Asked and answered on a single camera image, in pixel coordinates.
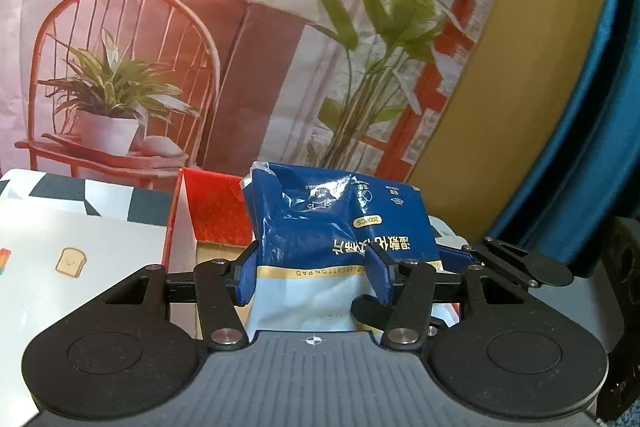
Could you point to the teal curtain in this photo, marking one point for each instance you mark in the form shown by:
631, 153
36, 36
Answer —
590, 132

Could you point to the wooden panel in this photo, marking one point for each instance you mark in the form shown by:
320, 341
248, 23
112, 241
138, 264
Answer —
525, 82

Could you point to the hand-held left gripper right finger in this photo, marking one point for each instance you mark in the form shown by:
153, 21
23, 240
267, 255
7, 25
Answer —
380, 279

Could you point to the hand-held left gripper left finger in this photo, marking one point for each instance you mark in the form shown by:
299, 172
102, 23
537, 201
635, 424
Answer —
246, 279

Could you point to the red cardboard box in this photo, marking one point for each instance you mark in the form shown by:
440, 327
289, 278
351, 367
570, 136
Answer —
215, 207

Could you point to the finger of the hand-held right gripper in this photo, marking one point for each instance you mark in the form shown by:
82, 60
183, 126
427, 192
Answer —
367, 309
505, 262

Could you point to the blue cotton pad packet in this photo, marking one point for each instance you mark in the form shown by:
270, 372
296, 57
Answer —
320, 217

